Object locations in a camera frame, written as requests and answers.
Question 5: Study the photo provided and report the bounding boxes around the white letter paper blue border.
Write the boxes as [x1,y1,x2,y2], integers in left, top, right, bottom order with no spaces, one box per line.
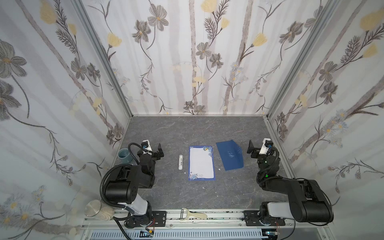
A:
[188,146,216,181]

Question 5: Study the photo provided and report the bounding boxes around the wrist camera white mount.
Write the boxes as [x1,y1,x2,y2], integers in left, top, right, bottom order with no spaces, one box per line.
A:
[260,138,274,155]
[141,140,153,155]

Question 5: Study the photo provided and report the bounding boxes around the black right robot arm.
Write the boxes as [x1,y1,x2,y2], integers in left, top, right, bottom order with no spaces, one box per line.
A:
[247,138,334,227]

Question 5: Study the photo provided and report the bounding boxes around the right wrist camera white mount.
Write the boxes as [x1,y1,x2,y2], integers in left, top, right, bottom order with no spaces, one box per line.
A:
[260,138,274,155]

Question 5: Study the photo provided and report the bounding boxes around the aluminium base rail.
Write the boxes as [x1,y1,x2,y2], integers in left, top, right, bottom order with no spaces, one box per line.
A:
[79,209,335,240]

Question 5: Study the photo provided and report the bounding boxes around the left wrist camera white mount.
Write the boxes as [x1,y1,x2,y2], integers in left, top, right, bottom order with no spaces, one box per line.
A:
[141,140,153,155]

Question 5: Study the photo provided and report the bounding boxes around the teal ceramic cup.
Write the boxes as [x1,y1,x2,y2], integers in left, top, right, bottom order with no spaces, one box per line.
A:
[118,148,133,164]

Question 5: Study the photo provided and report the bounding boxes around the cream handled peeler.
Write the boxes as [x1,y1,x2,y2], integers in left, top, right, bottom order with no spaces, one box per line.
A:
[180,208,208,221]

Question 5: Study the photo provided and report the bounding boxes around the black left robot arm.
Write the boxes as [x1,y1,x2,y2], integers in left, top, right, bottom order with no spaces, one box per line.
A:
[100,140,164,229]

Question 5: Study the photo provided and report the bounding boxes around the white glue stick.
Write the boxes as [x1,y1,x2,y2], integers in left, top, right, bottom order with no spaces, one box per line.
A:
[178,155,184,170]

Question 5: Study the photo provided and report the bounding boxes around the dark blue envelope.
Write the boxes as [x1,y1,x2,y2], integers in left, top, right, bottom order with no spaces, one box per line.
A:
[216,140,244,171]

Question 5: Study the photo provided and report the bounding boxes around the glass jar with metal lid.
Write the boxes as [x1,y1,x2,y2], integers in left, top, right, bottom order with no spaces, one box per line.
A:
[84,200,115,221]

